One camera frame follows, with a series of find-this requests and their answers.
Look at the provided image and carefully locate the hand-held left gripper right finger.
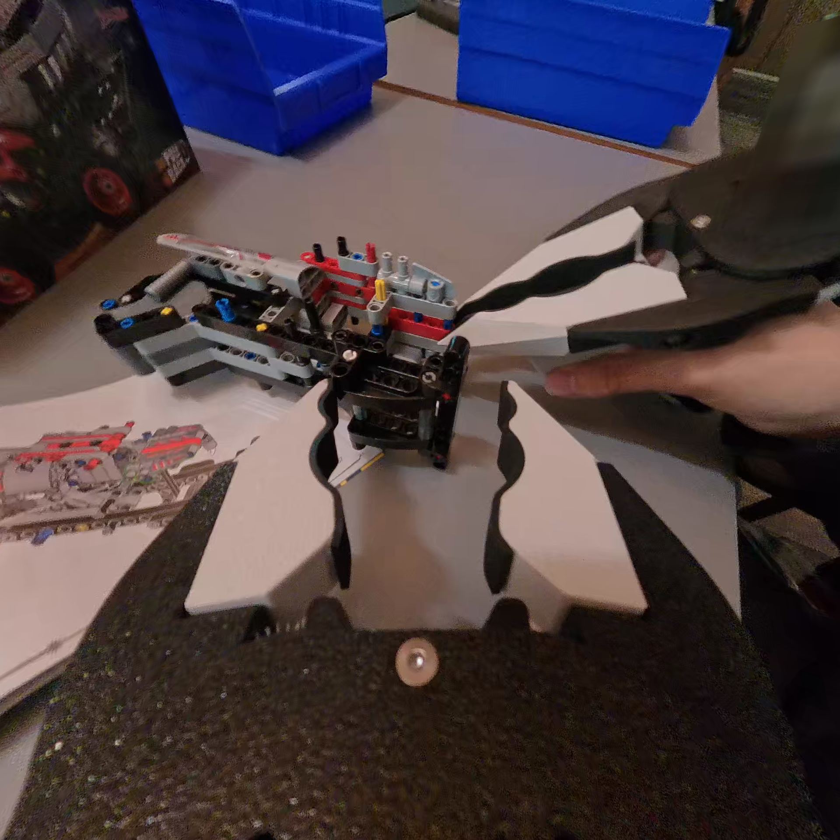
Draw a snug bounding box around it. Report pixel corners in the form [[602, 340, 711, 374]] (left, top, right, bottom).
[[484, 379, 649, 635]]

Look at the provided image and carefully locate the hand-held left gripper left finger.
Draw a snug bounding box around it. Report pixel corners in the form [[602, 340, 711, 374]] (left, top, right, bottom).
[[185, 379, 352, 631]]

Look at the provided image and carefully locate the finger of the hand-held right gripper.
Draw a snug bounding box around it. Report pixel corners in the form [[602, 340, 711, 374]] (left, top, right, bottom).
[[458, 206, 647, 317], [436, 261, 690, 388]]

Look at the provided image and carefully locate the toy brick vehicle model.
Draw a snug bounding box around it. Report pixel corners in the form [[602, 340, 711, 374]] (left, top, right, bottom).
[[94, 233, 471, 471]]

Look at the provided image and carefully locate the person's right hand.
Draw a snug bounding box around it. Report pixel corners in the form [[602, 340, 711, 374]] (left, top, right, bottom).
[[546, 302, 840, 439]]

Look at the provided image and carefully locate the blue plastic storage bin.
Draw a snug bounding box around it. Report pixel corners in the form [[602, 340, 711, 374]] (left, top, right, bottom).
[[131, 0, 388, 157], [457, 0, 732, 149]]

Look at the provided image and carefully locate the white building instruction booklet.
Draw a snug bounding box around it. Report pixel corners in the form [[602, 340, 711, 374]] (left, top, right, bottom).
[[0, 374, 388, 713]]

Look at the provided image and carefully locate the dark printed toy box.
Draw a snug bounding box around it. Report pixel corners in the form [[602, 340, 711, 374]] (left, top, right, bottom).
[[0, 0, 202, 326]]

